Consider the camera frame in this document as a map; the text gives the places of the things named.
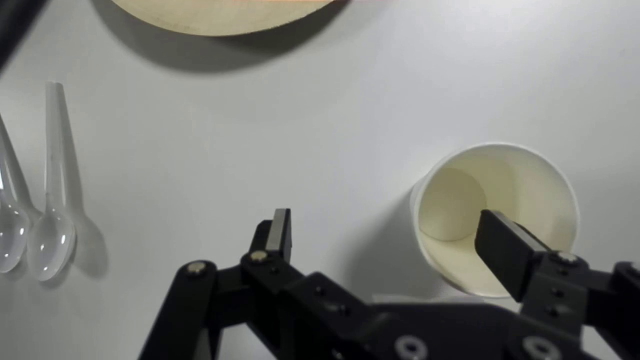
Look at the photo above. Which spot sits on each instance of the white paper cup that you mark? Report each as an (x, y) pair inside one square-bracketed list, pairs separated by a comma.
[(467, 206)]

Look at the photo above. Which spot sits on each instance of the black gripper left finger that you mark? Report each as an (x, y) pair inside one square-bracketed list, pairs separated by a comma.
[(266, 307)]

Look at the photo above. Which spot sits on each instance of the clear plastic spoon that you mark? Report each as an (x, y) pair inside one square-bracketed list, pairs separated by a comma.
[(10, 227), (56, 227)]

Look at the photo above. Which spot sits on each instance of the small pale palm-leaf plate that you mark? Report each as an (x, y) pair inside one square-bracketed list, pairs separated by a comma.
[(220, 14)]

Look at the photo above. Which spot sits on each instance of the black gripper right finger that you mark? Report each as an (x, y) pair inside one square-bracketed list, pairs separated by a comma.
[(566, 301)]

